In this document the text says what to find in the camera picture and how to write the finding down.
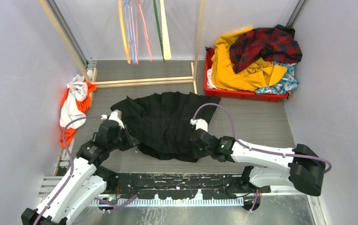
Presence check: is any white and orange clothes pile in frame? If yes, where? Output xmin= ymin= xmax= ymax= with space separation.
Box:
xmin=59 ymin=74 xmax=97 ymax=150

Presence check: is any red plastic bin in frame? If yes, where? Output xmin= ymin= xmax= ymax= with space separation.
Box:
xmin=203 ymin=47 xmax=290 ymax=102

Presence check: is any green hanger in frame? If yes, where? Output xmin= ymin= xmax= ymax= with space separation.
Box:
xmin=153 ymin=0 xmax=165 ymax=61

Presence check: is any pink hanger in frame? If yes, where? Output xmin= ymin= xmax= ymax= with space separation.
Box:
xmin=130 ymin=0 xmax=153 ymax=64

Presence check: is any black pleated skirt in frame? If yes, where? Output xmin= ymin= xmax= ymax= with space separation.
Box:
xmin=111 ymin=91 xmax=221 ymax=163

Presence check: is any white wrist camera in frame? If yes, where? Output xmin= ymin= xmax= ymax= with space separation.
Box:
xmin=190 ymin=119 xmax=208 ymax=132
xmin=101 ymin=110 xmax=125 ymax=129

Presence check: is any wooden clothes rack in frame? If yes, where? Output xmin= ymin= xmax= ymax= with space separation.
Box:
xmin=39 ymin=0 xmax=205 ymax=94

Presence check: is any cream wooden hanger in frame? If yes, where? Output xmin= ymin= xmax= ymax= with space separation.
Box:
xmin=160 ymin=0 xmax=172 ymax=60

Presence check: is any red plaid shirt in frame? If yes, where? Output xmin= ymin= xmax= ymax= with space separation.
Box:
xmin=229 ymin=24 xmax=303 ymax=73

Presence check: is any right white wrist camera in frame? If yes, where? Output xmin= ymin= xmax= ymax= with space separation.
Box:
xmin=190 ymin=119 xmax=208 ymax=132

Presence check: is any blue hanger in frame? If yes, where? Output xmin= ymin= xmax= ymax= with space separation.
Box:
xmin=123 ymin=0 xmax=136 ymax=65

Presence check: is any orange hanger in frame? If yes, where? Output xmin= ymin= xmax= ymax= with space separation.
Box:
xmin=118 ymin=0 xmax=131 ymax=64

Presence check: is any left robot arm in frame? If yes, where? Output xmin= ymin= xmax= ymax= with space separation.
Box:
xmin=21 ymin=116 xmax=135 ymax=225

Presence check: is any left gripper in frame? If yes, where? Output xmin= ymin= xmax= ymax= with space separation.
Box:
xmin=108 ymin=124 xmax=140 ymax=151

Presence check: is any blue patterned garment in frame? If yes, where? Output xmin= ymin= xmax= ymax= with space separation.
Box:
xmin=255 ymin=61 xmax=298 ymax=95

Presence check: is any yellow garment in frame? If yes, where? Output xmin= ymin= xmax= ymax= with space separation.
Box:
xmin=211 ymin=26 xmax=287 ymax=92

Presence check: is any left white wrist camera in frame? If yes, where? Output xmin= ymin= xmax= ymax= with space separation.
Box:
xmin=101 ymin=110 xmax=125 ymax=129

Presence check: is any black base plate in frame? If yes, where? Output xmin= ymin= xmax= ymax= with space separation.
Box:
xmin=103 ymin=173 xmax=256 ymax=200

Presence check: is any aluminium frame post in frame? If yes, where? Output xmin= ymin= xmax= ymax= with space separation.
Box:
xmin=46 ymin=0 xmax=88 ymax=68

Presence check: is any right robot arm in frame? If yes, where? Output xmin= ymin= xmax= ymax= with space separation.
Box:
xmin=190 ymin=129 xmax=328 ymax=196

